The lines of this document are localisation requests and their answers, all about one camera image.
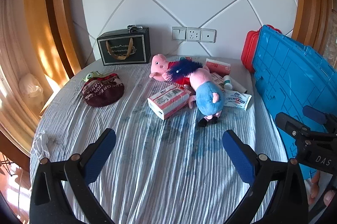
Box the maroon printed cap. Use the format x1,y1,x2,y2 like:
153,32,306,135
82,73,125,108

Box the crumpled white tissue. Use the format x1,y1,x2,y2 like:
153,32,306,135
32,132,50,159

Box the white round-hole wall socket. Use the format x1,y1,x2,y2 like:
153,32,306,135
201,28,218,43

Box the pink pig plush red dress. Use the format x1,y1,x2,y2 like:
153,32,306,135
150,54,195,86

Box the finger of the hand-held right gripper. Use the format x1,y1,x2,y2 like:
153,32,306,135
302,105,337,133
275,112,312,138

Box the white plastic bag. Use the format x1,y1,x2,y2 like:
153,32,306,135
18,73,44,109

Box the black gift box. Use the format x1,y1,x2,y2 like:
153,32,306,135
96,27,150,66

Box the white bottle green cap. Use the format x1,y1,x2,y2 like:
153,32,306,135
222,75,234,91

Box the white wall power socket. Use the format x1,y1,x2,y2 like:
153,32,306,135
186,27,202,42

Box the blue plastic crate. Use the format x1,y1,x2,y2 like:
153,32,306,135
251,25,337,181

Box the white blue wet wipes pack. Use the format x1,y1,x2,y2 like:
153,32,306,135
223,90,253,111

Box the red plastic case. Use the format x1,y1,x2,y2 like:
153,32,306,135
241,25,282,73

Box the white wall light switch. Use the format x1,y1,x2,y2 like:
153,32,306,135
172,26,187,41

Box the beige curtain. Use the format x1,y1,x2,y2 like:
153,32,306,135
0,0,53,132

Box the pink pig plush blue shirt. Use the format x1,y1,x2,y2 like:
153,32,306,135
188,67,227,128

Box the blue feather duster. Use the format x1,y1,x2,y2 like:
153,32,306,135
166,60,203,82

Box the striped cloth covered desktop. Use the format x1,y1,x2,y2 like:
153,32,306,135
29,54,311,224

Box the wooden arch frame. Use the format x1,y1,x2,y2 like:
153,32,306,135
291,0,335,56
24,0,91,78

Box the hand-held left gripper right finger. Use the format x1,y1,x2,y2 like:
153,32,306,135
222,130,309,224

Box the green monster plush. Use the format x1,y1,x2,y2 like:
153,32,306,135
82,71,100,82

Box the person's right hand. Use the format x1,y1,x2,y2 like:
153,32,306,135
308,171,337,207

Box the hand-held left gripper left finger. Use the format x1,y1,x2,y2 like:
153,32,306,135
29,128,117,224

